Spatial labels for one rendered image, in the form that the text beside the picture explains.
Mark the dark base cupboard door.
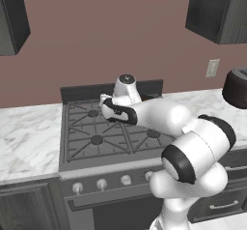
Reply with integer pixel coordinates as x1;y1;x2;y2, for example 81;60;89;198
0;179;67;230

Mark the dark brown toaster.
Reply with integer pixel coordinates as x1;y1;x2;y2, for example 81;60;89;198
222;68;247;110

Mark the black gas hob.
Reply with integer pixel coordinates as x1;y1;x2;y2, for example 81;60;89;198
58;78;181;174

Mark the grey oven door handle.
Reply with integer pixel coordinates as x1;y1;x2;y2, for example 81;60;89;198
67;192;155;212

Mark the dark oven door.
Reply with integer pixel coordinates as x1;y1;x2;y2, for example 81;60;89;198
66;194;168;230

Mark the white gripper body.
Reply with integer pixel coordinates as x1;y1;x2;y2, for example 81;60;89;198
98;93;114;108

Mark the silver drawer handle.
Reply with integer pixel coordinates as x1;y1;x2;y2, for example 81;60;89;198
224;165;247;172
207;200;240;211

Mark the dark drawer front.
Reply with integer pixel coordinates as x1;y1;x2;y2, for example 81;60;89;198
221;149;247;184
187;187;247;224

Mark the dark wall cupboard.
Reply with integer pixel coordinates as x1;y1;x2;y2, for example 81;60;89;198
184;0;247;45
0;0;32;57

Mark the white wall socket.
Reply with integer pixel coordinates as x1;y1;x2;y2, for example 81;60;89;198
205;58;221;78

